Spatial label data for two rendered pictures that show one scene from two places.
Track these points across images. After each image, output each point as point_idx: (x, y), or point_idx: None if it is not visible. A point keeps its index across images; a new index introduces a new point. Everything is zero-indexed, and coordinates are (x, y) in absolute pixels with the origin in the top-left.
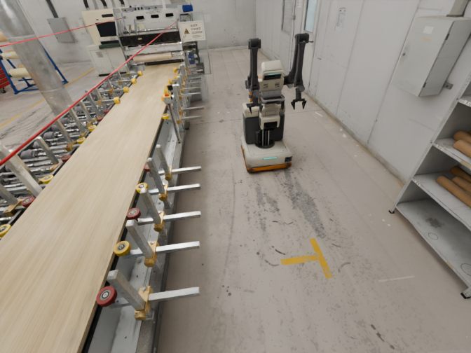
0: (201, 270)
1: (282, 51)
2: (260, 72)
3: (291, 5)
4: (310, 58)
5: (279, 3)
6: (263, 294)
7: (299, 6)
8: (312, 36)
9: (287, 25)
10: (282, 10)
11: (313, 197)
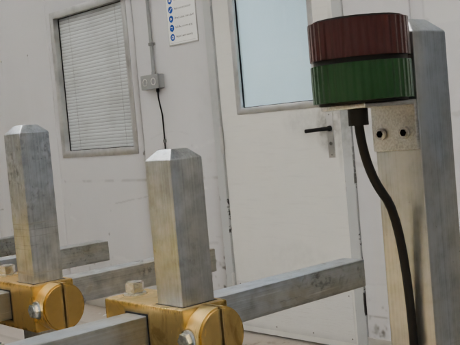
0: None
1: (94, 226)
2: (5, 327)
3: (126, 50)
4: (328, 195)
5: (29, 68)
6: None
7: (185, 38)
8: (321, 111)
9: (99, 126)
10: (60, 84)
11: None
